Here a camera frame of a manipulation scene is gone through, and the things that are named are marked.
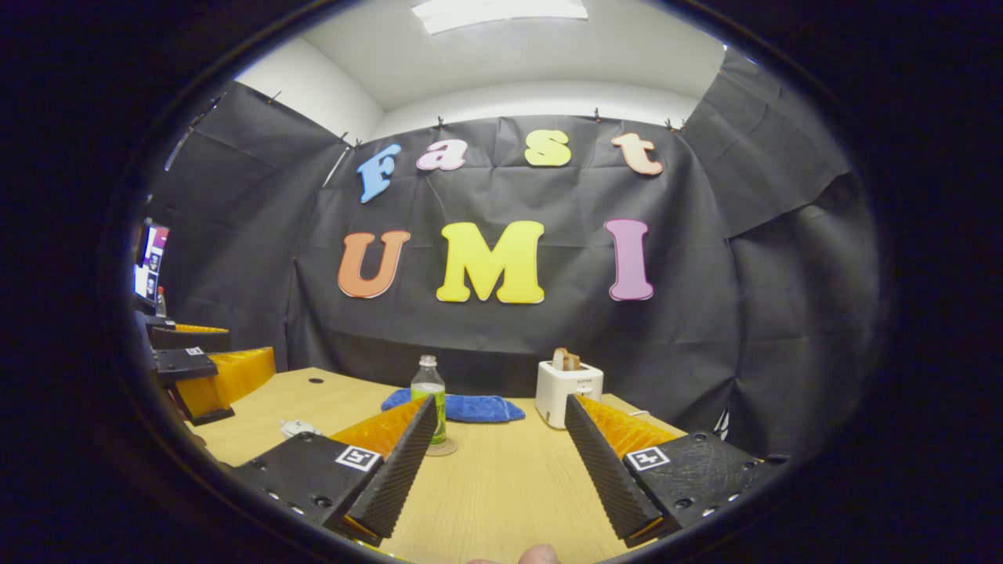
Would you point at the green label water bottle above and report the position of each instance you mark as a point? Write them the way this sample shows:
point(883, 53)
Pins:
point(429, 384)

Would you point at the white toaster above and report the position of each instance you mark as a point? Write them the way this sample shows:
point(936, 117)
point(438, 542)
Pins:
point(564, 392)

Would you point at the bread slice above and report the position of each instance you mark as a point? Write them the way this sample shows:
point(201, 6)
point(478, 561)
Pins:
point(566, 360)

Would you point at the round coaster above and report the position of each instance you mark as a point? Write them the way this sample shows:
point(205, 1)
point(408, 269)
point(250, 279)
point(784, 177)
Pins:
point(445, 449)

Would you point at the ceiling light panel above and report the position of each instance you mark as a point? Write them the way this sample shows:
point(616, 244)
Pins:
point(501, 14)

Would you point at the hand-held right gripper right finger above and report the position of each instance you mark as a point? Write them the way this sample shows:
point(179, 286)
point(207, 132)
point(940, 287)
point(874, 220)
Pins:
point(607, 470)

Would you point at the blue towel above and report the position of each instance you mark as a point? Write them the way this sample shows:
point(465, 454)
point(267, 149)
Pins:
point(478, 407)

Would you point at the red cap clear bottle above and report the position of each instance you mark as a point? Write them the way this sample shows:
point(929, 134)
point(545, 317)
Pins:
point(161, 305)

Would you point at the black backdrop cloth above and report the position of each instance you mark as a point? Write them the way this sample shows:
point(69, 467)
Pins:
point(509, 337)

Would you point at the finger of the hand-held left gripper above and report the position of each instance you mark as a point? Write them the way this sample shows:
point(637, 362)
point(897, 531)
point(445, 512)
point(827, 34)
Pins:
point(188, 364)
point(192, 338)

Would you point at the computer monitor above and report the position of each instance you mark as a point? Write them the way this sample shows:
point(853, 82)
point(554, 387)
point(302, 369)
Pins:
point(150, 262)

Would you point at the white teacup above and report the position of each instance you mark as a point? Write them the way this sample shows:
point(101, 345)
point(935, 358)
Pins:
point(300, 431)

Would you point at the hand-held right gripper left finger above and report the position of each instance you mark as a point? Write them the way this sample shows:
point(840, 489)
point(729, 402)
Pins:
point(396, 470)

